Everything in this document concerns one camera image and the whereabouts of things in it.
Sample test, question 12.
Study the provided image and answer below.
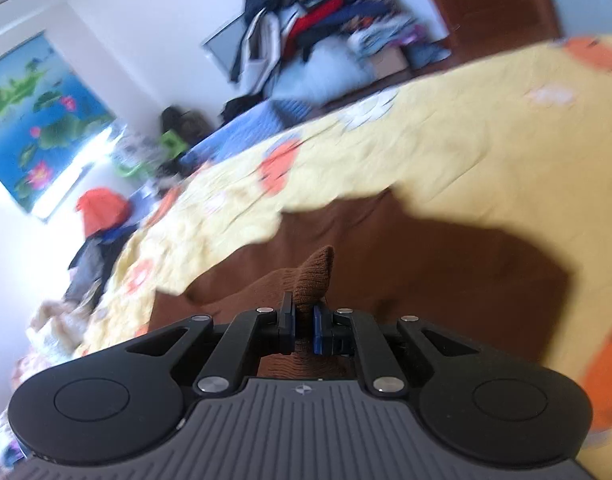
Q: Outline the blue lotus wall picture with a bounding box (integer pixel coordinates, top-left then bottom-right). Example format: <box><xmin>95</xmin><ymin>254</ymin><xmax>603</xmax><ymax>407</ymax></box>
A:
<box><xmin>0</xmin><ymin>34</ymin><xmax>115</xmax><ymax>212</ymax></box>

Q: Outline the brown knit sweater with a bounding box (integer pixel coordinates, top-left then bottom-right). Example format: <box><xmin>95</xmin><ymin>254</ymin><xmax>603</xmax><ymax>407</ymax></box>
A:
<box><xmin>149</xmin><ymin>191</ymin><xmax>571</xmax><ymax>362</ymax></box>

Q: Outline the pile of mixed clothes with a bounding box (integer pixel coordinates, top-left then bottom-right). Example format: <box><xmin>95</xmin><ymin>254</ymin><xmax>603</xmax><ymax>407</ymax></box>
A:
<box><xmin>229</xmin><ymin>0</ymin><xmax>450</xmax><ymax>104</ymax></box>

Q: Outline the cream crumpled blanket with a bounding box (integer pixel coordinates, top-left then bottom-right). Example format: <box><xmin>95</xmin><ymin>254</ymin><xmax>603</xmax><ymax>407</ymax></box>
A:
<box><xmin>11</xmin><ymin>301</ymin><xmax>92</xmax><ymax>390</ymax></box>

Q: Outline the yellow floral bed quilt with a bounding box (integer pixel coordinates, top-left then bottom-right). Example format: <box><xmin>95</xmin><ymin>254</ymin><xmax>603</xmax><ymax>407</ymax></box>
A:
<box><xmin>78</xmin><ymin>36</ymin><xmax>612</xmax><ymax>479</ymax></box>

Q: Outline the blue quilted blanket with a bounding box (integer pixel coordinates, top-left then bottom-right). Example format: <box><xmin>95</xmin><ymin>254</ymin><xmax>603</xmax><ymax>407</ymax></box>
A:
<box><xmin>178</xmin><ymin>99</ymin><xmax>320</xmax><ymax>177</ymax></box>

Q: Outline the green plastic object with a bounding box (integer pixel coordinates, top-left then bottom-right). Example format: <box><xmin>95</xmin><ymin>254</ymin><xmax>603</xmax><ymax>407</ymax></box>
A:
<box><xmin>160</xmin><ymin>129</ymin><xmax>189</xmax><ymax>160</ymax></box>

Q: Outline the grey flat monitor screen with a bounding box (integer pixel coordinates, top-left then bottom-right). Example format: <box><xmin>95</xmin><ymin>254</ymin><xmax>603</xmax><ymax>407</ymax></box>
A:
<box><xmin>202</xmin><ymin>14</ymin><xmax>246</xmax><ymax>79</ymax></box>

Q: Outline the dark grey clothes heap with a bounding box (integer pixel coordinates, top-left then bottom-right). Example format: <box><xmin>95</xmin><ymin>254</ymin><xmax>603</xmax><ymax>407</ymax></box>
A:
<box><xmin>64</xmin><ymin>226</ymin><xmax>137</xmax><ymax>307</ymax></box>

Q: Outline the brown wooden door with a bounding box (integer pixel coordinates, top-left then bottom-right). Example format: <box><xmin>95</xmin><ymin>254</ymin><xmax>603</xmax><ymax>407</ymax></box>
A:
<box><xmin>433</xmin><ymin>0</ymin><xmax>563</xmax><ymax>64</ymax></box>

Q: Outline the orange red cloth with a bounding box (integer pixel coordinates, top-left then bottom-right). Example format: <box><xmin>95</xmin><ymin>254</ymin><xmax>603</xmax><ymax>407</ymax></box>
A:
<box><xmin>76</xmin><ymin>188</ymin><xmax>131</xmax><ymax>237</ymax></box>

